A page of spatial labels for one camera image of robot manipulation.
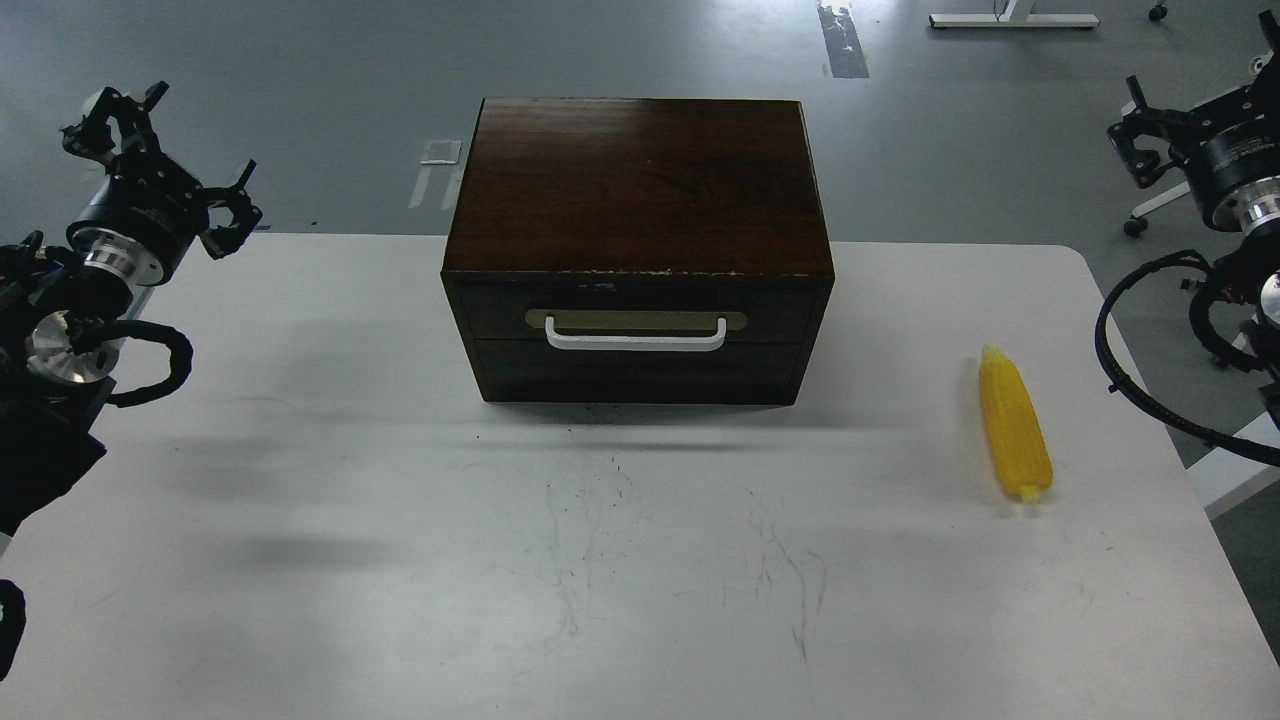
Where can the white rolling chair base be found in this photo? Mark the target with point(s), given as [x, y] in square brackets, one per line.
[1137, 223]

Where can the dark wooden drawer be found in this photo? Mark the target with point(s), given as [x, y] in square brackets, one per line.
[773, 313]

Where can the dark floor tape strip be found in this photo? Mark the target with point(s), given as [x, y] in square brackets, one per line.
[846, 57]

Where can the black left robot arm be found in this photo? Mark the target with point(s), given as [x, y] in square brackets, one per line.
[72, 337]

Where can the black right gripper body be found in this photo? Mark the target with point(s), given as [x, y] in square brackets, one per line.
[1232, 175]

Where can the white desk base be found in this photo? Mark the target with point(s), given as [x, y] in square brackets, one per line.
[1013, 15]

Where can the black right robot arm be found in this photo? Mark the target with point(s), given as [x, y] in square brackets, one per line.
[1233, 314]

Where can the white drawer handle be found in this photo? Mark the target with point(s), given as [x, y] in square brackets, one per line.
[622, 343]

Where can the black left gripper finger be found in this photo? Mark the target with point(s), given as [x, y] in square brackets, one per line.
[221, 241]
[115, 131]

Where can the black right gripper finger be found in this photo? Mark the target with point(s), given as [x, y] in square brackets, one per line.
[1179, 129]
[1270, 40]

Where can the yellow corn cob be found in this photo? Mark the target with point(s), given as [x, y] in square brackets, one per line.
[1019, 455]

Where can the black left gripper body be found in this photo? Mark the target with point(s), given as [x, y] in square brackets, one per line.
[160, 210]

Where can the dark wooden drawer cabinet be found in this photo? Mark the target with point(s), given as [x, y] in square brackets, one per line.
[685, 189]

